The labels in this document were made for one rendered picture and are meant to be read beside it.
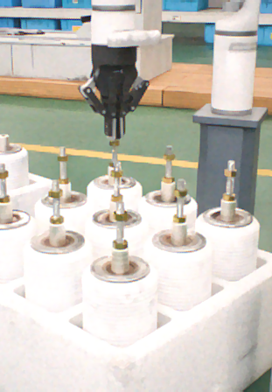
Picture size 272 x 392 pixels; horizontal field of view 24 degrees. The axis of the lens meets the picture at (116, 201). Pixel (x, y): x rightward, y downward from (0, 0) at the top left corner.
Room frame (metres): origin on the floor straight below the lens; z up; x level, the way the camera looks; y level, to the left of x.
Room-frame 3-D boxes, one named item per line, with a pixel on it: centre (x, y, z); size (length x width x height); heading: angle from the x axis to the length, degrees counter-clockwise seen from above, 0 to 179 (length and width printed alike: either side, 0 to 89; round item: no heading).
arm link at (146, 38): (1.03, 0.00, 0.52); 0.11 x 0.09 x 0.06; 31
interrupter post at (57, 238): (0.79, 0.08, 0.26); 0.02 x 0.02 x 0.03
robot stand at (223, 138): (1.41, -0.26, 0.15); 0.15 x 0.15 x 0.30; 69
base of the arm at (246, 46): (1.41, -0.26, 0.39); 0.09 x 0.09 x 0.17; 69
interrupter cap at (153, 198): (0.96, -0.08, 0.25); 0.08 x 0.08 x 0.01
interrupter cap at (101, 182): (1.05, 0.00, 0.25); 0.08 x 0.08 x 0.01
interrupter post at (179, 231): (0.80, -0.09, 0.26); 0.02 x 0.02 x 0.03
